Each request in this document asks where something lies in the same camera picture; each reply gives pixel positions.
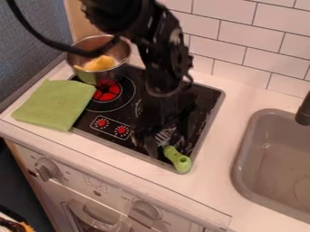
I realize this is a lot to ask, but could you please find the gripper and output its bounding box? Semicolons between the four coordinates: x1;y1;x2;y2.
131;86;200;160

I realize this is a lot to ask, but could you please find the toy stove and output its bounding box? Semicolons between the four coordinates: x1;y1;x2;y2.
69;63;228;176

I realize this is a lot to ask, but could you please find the silver pot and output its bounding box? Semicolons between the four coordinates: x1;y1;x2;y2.
63;34;133;86

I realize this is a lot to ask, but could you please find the toy sink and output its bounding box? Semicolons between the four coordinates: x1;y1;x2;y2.
229;108;310;225

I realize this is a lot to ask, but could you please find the yellow toy food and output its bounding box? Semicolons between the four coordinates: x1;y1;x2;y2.
81;54;121;73

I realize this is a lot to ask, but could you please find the green cloth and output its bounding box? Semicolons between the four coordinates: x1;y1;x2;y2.
9;78;99;132

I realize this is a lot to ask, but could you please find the green handled spatula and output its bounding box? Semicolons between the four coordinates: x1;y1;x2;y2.
153;127;194;174

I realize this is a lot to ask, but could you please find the black cable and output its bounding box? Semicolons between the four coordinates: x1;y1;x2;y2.
5;0;121;59

